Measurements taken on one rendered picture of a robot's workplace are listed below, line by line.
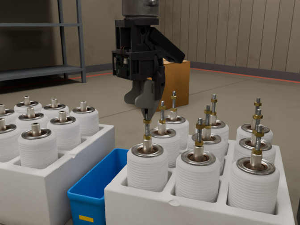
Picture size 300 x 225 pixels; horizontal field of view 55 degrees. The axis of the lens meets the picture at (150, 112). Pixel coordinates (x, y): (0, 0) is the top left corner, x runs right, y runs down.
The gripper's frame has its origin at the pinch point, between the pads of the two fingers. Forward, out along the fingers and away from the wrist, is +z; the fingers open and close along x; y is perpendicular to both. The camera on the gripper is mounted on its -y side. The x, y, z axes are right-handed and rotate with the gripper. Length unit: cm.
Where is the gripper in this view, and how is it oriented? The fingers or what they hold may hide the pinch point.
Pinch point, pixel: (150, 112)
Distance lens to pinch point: 64.2
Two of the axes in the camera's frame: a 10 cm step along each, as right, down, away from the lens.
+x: 6.0, 2.3, -7.6
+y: -8.0, 1.8, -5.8
